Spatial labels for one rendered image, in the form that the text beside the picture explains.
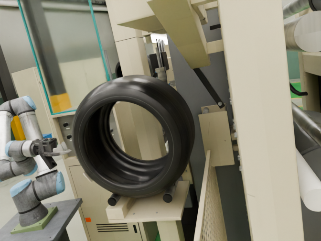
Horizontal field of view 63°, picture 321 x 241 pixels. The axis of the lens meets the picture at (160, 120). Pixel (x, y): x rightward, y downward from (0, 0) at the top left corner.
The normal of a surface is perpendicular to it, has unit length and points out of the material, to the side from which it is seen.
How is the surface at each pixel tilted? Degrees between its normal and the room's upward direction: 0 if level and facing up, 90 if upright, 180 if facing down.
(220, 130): 90
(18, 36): 90
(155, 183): 99
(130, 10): 90
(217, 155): 90
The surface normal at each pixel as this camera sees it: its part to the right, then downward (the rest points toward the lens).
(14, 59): 0.82, -0.04
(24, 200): 0.27, 0.12
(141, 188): -0.15, 0.42
